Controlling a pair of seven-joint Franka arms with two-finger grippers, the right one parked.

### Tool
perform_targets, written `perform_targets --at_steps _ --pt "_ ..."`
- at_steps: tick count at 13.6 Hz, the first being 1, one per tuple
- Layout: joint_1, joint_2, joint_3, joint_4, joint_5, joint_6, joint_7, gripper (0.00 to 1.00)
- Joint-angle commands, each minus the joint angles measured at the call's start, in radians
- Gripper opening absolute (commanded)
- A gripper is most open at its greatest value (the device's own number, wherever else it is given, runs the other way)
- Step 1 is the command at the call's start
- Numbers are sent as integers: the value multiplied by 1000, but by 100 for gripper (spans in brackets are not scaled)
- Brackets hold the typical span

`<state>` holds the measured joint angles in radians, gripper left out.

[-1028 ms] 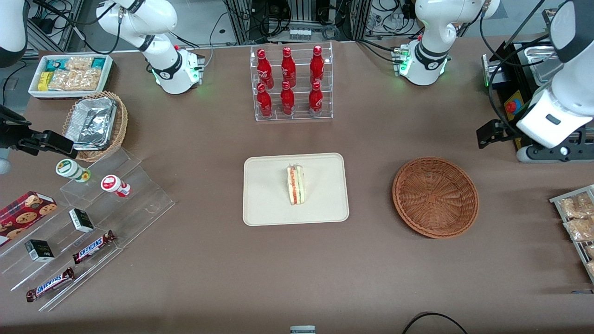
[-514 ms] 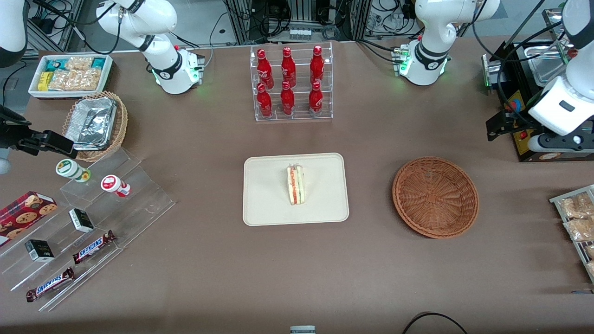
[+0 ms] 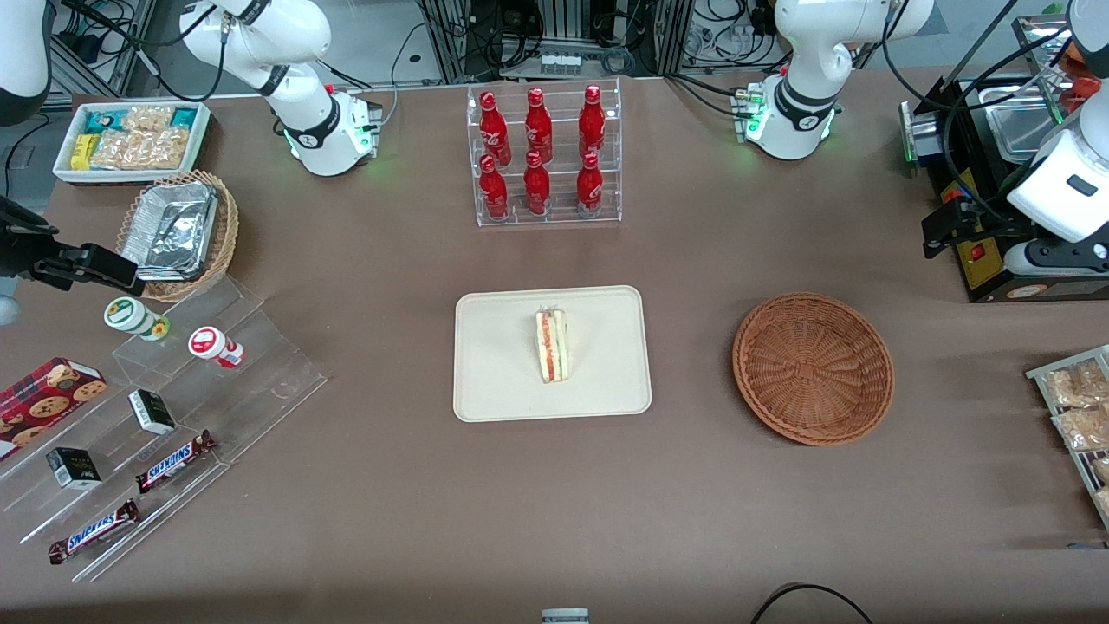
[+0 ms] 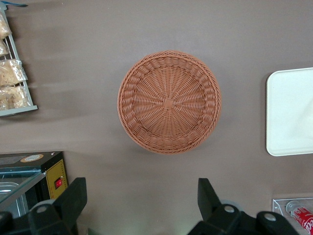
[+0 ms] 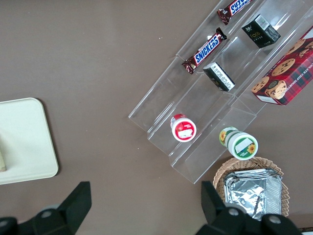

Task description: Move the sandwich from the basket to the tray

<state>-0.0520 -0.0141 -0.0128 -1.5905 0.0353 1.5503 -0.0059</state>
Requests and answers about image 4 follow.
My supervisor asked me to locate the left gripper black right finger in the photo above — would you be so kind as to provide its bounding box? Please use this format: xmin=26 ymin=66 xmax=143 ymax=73
xmin=187 ymin=177 xmax=299 ymax=235

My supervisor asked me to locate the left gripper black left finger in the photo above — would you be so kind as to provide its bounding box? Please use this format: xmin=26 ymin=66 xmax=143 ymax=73
xmin=0 ymin=177 xmax=88 ymax=235

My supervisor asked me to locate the tray of wrapped pastries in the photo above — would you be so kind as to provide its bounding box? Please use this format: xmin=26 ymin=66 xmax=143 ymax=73
xmin=0 ymin=4 xmax=39 ymax=118

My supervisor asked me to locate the brown round wicker basket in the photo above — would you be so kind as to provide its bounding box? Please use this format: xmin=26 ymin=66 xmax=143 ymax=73
xmin=116 ymin=49 xmax=223 ymax=156

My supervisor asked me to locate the cream plastic tray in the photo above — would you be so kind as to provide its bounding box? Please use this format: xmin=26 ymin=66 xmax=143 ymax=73
xmin=266 ymin=67 xmax=313 ymax=158

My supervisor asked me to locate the steel pan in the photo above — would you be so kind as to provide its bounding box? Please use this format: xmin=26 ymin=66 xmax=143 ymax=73
xmin=0 ymin=180 xmax=31 ymax=218

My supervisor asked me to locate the clear acrylic bottle rack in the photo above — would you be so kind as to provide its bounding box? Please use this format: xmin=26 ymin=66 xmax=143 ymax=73
xmin=271 ymin=196 xmax=313 ymax=235

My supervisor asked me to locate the red cola bottle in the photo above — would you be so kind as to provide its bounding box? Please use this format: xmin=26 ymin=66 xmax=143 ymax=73
xmin=285 ymin=200 xmax=313 ymax=234

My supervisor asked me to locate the clear bagged pastry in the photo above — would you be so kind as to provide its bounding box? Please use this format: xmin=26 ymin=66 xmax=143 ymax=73
xmin=0 ymin=40 xmax=11 ymax=57
xmin=0 ymin=11 xmax=12 ymax=40
xmin=0 ymin=58 xmax=28 ymax=87
xmin=0 ymin=85 xmax=32 ymax=111

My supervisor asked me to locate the blue tape strip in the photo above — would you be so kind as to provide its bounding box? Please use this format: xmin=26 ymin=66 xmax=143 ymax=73
xmin=0 ymin=0 xmax=28 ymax=8

